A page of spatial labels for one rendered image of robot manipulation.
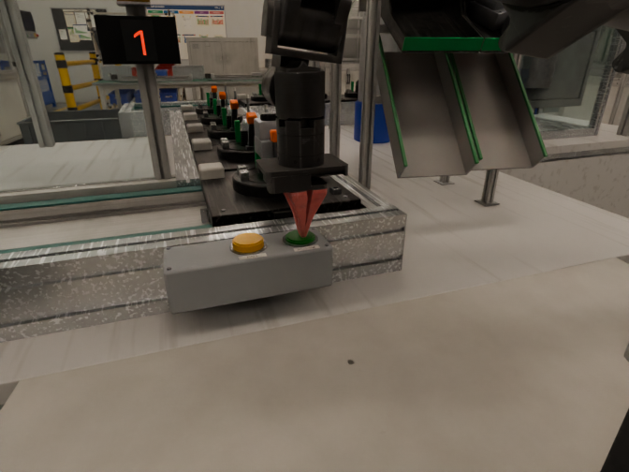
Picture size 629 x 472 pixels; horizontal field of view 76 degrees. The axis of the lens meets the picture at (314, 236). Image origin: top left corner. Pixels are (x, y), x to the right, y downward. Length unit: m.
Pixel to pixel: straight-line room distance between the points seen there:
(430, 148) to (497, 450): 0.51
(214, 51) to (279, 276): 7.60
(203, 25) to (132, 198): 10.51
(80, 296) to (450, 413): 0.46
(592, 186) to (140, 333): 1.84
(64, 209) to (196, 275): 0.40
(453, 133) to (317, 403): 0.55
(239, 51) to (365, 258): 7.50
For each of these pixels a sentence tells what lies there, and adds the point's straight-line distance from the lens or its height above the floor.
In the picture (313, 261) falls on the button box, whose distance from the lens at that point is 0.52.
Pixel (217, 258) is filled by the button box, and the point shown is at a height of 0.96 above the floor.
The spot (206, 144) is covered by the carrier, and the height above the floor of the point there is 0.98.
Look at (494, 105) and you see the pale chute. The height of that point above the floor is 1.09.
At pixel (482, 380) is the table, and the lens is 0.51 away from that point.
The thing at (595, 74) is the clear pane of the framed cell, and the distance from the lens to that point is 2.06.
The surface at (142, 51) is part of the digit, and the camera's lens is 0.78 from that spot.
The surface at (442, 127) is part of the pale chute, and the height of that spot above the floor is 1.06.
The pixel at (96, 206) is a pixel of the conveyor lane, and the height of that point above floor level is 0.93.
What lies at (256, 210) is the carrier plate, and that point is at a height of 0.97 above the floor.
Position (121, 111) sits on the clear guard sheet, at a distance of 0.84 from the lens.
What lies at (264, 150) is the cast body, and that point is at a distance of 0.68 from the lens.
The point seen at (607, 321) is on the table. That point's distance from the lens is 0.68.
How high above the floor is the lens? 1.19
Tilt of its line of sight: 25 degrees down
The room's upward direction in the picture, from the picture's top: straight up
